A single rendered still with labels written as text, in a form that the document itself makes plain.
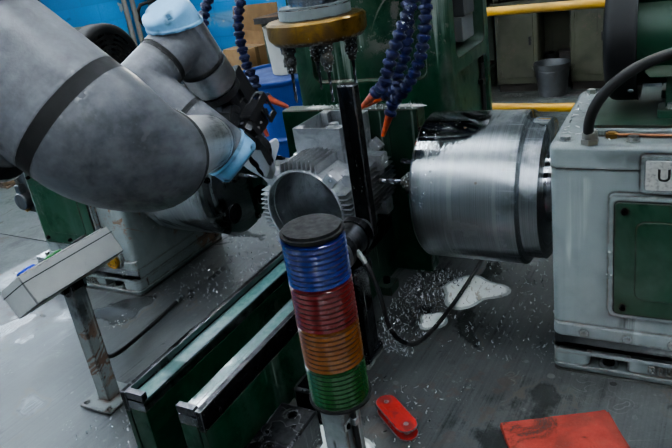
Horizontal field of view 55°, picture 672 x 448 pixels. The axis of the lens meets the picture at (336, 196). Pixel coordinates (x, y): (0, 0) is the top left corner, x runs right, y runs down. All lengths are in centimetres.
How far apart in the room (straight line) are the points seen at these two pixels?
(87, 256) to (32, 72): 58
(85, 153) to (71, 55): 8
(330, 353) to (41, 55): 35
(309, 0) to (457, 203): 43
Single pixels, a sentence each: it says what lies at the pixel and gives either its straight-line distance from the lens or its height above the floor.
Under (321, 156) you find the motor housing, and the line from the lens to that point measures 114.
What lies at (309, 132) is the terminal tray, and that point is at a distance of 118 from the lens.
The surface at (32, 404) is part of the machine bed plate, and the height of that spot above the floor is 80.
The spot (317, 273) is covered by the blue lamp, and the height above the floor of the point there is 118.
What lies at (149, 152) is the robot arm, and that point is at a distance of 52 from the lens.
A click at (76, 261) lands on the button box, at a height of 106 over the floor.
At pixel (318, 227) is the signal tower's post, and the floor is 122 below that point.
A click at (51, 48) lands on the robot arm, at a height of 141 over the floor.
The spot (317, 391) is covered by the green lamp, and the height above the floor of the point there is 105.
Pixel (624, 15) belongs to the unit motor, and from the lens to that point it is 92.
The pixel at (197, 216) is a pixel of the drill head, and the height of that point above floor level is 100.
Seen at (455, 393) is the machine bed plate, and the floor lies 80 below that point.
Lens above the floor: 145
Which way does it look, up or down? 21 degrees down
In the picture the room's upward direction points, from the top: 9 degrees counter-clockwise
